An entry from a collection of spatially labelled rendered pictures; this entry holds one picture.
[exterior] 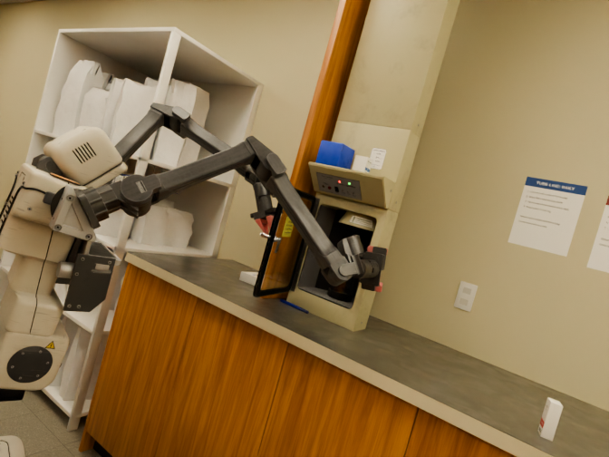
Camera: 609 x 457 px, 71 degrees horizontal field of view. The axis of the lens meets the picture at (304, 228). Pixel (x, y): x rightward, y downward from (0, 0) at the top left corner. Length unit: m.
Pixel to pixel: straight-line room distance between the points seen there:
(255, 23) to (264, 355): 2.08
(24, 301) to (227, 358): 0.68
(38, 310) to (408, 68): 1.43
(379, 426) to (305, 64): 1.90
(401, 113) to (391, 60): 0.22
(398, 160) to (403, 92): 0.26
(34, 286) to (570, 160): 1.87
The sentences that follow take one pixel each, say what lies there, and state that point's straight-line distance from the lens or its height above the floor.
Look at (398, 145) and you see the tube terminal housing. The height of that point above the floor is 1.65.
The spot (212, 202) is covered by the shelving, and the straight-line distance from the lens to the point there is 2.70.
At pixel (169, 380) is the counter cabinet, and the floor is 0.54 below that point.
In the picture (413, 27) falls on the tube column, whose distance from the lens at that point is 1.80.
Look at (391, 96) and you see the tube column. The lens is 1.71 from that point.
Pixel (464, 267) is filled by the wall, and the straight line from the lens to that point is 1.93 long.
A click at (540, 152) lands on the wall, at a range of 1.97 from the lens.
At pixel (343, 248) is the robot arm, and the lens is 1.27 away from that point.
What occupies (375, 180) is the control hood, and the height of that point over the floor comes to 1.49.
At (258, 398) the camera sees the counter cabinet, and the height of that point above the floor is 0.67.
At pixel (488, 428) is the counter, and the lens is 1.23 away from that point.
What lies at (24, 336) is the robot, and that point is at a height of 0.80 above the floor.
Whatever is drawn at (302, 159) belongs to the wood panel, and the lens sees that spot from 1.71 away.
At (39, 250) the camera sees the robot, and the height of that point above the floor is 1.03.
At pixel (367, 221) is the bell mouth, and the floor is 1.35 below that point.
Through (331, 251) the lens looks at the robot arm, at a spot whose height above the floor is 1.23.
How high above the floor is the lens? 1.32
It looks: 2 degrees down
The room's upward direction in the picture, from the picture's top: 16 degrees clockwise
